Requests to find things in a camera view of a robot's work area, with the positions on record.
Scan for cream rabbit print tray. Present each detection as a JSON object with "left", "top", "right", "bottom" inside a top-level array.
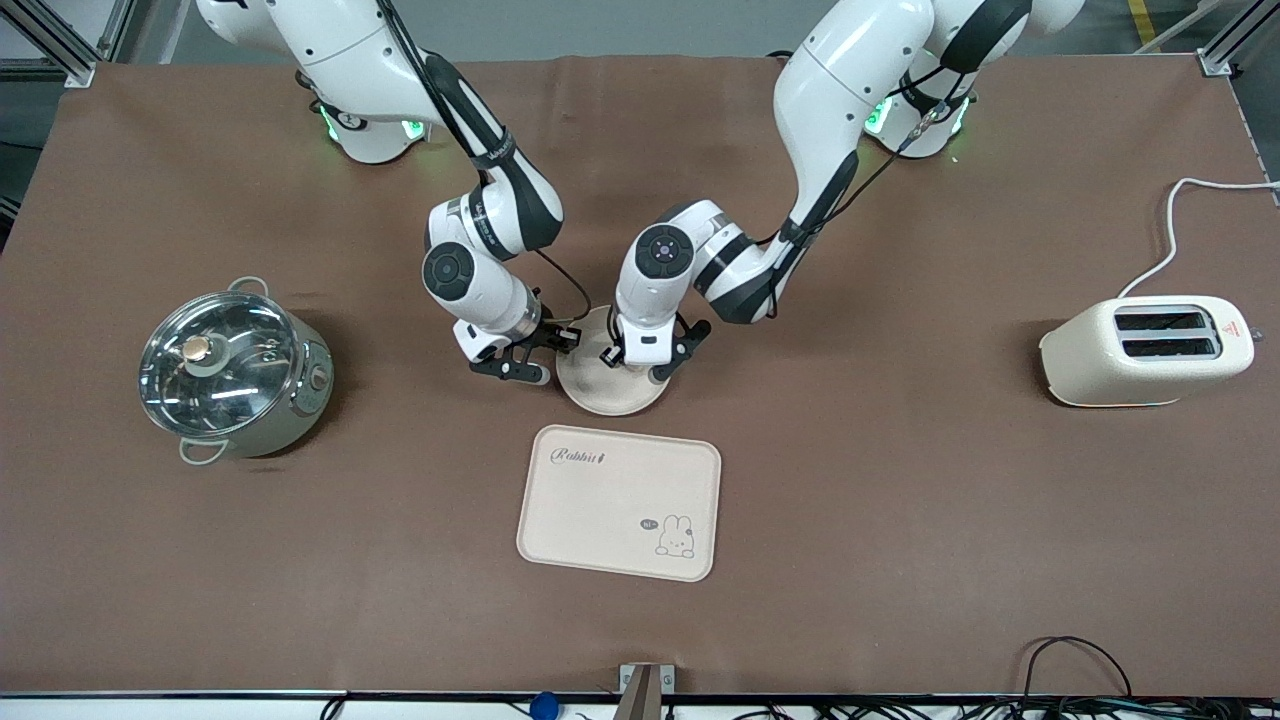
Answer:
[{"left": 516, "top": 425, "right": 723, "bottom": 583}]

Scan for aluminium frame profile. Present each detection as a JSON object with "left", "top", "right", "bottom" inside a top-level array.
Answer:
[
  {"left": 1135, "top": 0, "right": 1280, "bottom": 79},
  {"left": 0, "top": 0, "right": 136, "bottom": 89}
]

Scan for steel electric pot grey handles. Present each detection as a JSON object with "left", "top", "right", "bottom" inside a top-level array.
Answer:
[{"left": 138, "top": 277, "right": 336, "bottom": 466}]

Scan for black arm cable sleeve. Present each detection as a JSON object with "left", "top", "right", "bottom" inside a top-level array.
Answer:
[
  {"left": 375, "top": 0, "right": 593, "bottom": 323},
  {"left": 755, "top": 0, "right": 1036, "bottom": 301}
]

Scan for cream two-slot toaster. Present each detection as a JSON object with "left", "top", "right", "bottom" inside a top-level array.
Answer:
[{"left": 1038, "top": 295, "right": 1256, "bottom": 408}]

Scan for white toaster power cable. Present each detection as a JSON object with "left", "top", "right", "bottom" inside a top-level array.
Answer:
[{"left": 1118, "top": 178, "right": 1280, "bottom": 299}]

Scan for black left arm cable sleeve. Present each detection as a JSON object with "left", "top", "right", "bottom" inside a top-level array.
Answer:
[{"left": 755, "top": 0, "right": 1036, "bottom": 301}]

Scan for glass pot lid copper knob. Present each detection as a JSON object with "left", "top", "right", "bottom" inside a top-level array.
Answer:
[{"left": 138, "top": 292, "right": 304, "bottom": 439}]

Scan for black right arm cable sleeve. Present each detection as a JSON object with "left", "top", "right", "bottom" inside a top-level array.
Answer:
[{"left": 375, "top": 0, "right": 593, "bottom": 323}]

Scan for brown table cover mat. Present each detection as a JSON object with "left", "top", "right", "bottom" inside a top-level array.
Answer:
[{"left": 0, "top": 55, "right": 1280, "bottom": 698}]

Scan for black floor cable bundle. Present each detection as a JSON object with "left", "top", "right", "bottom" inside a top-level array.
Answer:
[{"left": 700, "top": 636, "right": 1280, "bottom": 720}]

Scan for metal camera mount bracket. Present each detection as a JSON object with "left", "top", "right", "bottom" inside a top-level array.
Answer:
[{"left": 618, "top": 663, "right": 676, "bottom": 720}]

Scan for round cream plate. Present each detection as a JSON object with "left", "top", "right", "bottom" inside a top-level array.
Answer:
[{"left": 555, "top": 305, "right": 671, "bottom": 417}]

